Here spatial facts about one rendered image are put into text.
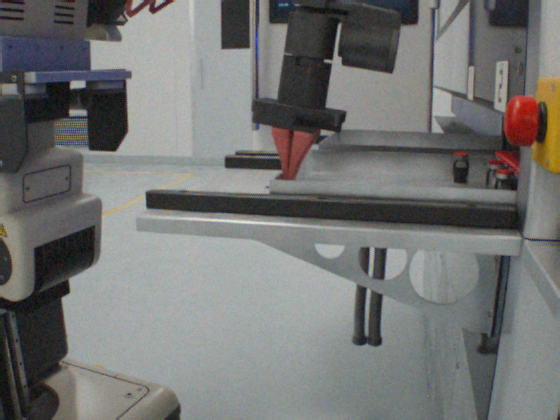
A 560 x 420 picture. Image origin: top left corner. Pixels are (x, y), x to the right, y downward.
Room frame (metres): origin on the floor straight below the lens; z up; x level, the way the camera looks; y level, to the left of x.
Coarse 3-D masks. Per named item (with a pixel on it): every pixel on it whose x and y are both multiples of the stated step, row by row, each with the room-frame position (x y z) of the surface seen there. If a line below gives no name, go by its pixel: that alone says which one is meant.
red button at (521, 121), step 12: (516, 96) 0.43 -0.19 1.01; (528, 96) 0.43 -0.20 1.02; (516, 108) 0.42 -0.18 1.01; (528, 108) 0.41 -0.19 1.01; (504, 120) 0.44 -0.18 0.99; (516, 120) 0.41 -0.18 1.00; (528, 120) 0.41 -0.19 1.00; (504, 132) 0.43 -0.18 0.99; (516, 132) 0.41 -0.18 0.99; (528, 132) 0.41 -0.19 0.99; (516, 144) 0.42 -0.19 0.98; (528, 144) 0.42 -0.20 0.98
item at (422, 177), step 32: (320, 160) 0.84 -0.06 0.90; (352, 160) 0.83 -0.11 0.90; (384, 160) 0.82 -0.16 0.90; (416, 160) 0.81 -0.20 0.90; (448, 160) 0.80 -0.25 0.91; (480, 160) 0.79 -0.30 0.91; (288, 192) 0.59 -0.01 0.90; (320, 192) 0.59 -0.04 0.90; (352, 192) 0.58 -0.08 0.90; (384, 192) 0.57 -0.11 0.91; (416, 192) 0.56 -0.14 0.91; (448, 192) 0.56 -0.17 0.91; (480, 192) 0.55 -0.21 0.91; (512, 192) 0.54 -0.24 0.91
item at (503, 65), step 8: (496, 64) 0.70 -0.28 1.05; (504, 64) 0.65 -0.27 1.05; (496, 72) 0.70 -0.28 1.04; (504, 72) 0.64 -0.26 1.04; (496, 80) 0.70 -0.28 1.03; (504, 80) 0.64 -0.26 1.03; (496, 88) 0.70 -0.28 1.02; (504, 88) 0.64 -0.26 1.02; (496, 96) 0.69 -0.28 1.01; (504, 96) 0.64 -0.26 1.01; (496, 104) 0.69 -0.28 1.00; (504, 104) 0.63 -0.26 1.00
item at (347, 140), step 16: (320, 144) 0.93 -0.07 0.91; (336, 144) 0.92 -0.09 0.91; (352, 144) 1.17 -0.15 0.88; (368, 144) 1.16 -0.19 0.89; (384, 144) 1.16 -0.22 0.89; (400, 144) 1.15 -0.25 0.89; (416, 144) 1.14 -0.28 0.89; (432, 144) 1.13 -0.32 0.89; (448, 144) 1.13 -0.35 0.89; (464, 144) 1.12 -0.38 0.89; (480, 144) 1.11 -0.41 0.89; (496, 144) 1.10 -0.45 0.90
